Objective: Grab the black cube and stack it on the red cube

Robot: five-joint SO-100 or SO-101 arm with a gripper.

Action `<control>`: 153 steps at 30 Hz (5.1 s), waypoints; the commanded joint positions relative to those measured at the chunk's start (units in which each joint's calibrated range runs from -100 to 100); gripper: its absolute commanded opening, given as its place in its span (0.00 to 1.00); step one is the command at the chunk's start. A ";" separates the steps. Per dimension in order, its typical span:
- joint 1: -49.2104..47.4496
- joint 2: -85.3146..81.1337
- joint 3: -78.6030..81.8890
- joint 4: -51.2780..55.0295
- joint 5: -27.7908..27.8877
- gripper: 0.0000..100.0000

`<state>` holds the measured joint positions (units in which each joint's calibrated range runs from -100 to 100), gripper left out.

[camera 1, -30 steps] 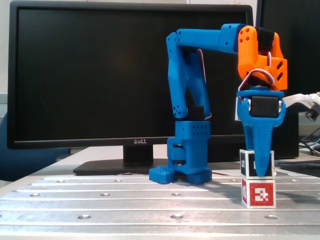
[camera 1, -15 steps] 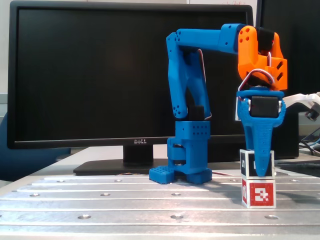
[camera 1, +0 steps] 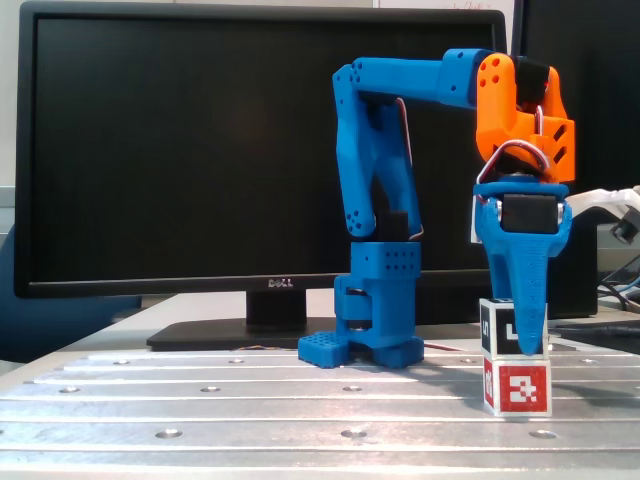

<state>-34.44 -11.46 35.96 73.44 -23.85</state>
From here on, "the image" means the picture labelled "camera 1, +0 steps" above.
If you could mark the orange gripper with servo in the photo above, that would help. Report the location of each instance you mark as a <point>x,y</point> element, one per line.
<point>520,250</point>

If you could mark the black cube with white marker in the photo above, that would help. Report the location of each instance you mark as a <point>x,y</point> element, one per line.
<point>505,345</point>

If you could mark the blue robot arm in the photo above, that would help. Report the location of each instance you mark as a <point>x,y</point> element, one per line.
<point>360,150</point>

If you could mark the red cube with white marker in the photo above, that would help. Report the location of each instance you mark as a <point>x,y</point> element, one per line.
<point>510,385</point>

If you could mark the plain black monitor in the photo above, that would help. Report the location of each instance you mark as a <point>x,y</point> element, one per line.
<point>600,100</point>

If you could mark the black Dell monitor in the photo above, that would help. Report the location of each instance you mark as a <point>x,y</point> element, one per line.
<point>150,150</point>

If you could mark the white gripper camera module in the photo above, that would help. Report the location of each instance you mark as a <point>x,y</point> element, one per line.
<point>600,197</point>

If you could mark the aluminium slotted base plate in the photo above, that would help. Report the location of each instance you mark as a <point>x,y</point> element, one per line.
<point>300,450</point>

